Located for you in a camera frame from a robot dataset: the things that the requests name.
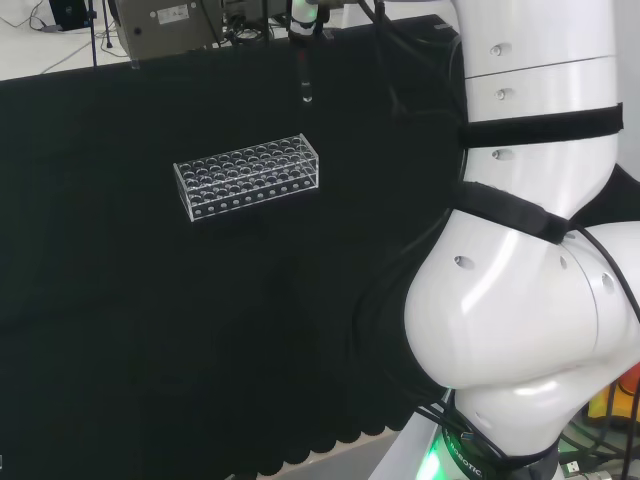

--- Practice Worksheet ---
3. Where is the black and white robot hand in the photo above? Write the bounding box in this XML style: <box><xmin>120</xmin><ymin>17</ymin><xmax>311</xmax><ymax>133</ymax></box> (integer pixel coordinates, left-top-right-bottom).
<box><xmin>286</xmin><ymin>0</ymin><xmax>335</xmax><ymax>47</ymax></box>

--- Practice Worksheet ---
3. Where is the clear glass test tube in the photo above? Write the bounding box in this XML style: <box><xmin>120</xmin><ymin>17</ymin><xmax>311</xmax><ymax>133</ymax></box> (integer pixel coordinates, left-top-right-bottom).
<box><xmin>297</xmin><ymin>46</ymin><xmax>316</xmax><ymax>105</ymax></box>

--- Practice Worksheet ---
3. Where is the grey thin cable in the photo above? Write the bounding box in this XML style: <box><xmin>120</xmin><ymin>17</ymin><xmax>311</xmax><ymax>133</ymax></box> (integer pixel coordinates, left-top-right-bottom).
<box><xmin>0</xmin><ymin>0</ymin><xmax>61</xmax><ymax>34</ymax></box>

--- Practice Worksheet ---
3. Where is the black bench cloth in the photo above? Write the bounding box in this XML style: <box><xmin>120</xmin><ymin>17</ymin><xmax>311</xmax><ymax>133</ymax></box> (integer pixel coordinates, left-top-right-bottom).
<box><xmin>0</xmin><ymin>13</ymin><xmax>640</xmax><ymax>477</ymax></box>

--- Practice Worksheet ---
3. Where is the grey equipment box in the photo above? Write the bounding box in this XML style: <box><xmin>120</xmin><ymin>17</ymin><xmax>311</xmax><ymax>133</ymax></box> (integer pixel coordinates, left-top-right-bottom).
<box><xmin>108</xmin><ymin>0</ymin><xmax>227</xmax><ymax>58</ymax></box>

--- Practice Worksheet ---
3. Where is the clear plastic test tube rack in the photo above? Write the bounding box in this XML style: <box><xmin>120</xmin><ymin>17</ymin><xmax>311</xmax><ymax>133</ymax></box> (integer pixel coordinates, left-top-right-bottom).
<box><xmin>172</xmin><ymin>132</ymin><xmax>321</xmax><ymax>224</ymax></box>

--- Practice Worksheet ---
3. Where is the black tripod pole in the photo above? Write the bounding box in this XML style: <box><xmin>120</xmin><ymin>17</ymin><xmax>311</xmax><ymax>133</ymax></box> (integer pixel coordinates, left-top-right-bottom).
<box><xmin>85</xmin><ymin>0</ymin><xmax>100</xmax><ymax>68</ymax></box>

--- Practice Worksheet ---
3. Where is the yellow stop button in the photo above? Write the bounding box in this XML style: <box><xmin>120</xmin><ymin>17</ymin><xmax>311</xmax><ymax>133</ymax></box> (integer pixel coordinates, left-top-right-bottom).
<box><xmin>585</xmin><ymin>367</ymin><xmax>640</xmax><ymax>427</ymax></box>

